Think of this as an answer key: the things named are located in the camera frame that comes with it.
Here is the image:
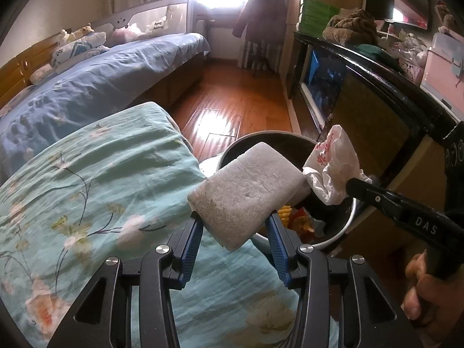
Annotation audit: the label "pink storage box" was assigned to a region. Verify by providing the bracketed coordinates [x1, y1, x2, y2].
[420, 32, 464, 112]

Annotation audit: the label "teal floral blanket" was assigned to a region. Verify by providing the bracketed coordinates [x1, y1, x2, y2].
[0, 101, 316, 348]

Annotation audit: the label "small pink pillow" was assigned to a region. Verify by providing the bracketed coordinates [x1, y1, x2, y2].
[29, 63, 56, 85]

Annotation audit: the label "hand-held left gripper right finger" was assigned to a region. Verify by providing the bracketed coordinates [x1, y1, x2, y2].
[266, 211, 424, 348]

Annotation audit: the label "white foam block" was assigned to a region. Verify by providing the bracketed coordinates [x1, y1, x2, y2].
[187, 142, 312, 251]

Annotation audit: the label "brown towel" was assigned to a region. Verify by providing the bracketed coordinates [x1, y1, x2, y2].
[322, 7, 380, 46]

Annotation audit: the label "wooden bed frame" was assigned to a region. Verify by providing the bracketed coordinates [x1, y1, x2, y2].
[143, 52, 211, 111]

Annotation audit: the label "yellow snack packet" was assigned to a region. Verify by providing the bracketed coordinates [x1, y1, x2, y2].
[276, 205, 295, 228]

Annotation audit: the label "black wooden cabinet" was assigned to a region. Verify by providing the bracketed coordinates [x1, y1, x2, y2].
[288, 31, 464, 262]

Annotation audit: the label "cream plush toy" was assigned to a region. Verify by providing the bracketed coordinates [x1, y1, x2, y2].
[58, 25, 95, 45]

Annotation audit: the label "dark green cloth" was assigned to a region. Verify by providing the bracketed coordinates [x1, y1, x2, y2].
[354, 43, 396, 68]

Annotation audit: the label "orange snack packet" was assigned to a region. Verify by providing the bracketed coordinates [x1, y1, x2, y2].
[290, 208, 316, 233]

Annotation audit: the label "dark hanging coat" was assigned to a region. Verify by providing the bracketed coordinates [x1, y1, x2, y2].
[232, 0, 288, 39]

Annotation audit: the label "patterned curtain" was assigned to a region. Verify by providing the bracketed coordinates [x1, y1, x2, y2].
[239, 0, 291, 70]

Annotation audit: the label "crumpled white plastic bags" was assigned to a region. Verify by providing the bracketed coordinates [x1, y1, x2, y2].
[394, 32, 431, 82]

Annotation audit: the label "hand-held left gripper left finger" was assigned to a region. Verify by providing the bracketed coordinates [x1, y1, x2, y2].
[47, 215, 205, 348]

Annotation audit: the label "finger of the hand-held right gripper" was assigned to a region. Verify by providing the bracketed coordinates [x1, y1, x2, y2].
[345, 177, 450, 242]

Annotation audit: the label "stack of green boxes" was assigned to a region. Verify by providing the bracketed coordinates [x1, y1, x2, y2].
[297, 0, 342, 39]

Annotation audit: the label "round metal trash bin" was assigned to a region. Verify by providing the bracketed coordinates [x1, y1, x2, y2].
[199, 130, 363, 254]

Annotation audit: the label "blue duvet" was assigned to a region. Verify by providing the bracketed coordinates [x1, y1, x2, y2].
[0, 32, 211, 175]

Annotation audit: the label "black framed mirror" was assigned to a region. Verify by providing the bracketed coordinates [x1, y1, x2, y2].
[366, 0, 436, 32]

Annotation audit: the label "white plastic bag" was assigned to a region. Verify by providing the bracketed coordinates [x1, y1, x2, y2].
[302, 125, 374, 206]

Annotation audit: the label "wooden headboard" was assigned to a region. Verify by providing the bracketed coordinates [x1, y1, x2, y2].
[0, 32, 63, 99]

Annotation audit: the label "person's right hand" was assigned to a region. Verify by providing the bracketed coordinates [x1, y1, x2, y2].
[402, 252, 464, 321]

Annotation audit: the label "grey bed guard rail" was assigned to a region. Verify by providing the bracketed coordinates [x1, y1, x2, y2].
[87, 0, 193, 43]

